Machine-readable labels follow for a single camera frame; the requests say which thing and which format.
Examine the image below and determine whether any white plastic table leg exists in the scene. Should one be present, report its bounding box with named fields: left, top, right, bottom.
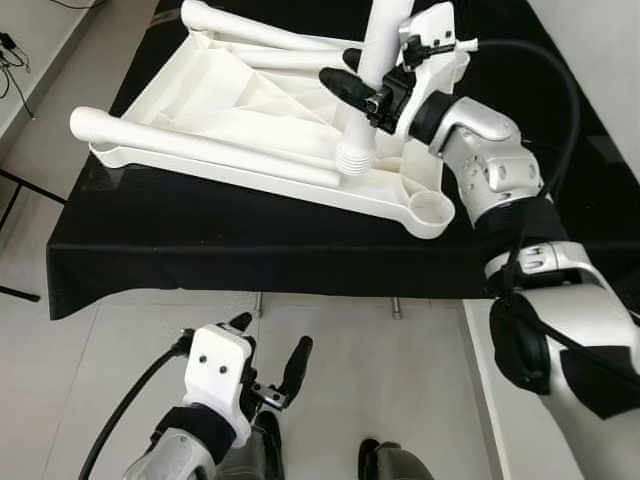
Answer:
left=180, top=0, right=351, bottom=53
left=240, top=48, right=361, bottom=73
left=68, top=106, right=351, bottom=188
left=336, top=0, right=413, bottom=179

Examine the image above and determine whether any grey robot left leg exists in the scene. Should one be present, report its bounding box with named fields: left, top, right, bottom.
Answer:
left=212, top=410, right=286, bottom=480

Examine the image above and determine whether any grey robot leg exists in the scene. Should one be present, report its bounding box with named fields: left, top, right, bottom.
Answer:
left=357, top=437, right=438, bottom=480
left=212, top=410, right=286, bottom=480

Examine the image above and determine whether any black tablecloth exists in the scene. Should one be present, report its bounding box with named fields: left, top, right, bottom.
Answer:
left=45, top=0, right=640, bottom=321

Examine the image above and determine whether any white plastic table top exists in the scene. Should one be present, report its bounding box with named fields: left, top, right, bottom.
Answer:
left=70, top=0, right=473, bottom=241

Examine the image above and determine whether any grey robot right leg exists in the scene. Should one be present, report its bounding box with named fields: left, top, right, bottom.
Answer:
left=357, top=437, right=438, bottom=480

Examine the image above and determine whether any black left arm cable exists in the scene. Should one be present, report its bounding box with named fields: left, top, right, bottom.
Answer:
left=78, top=335, right=193, bottom=480

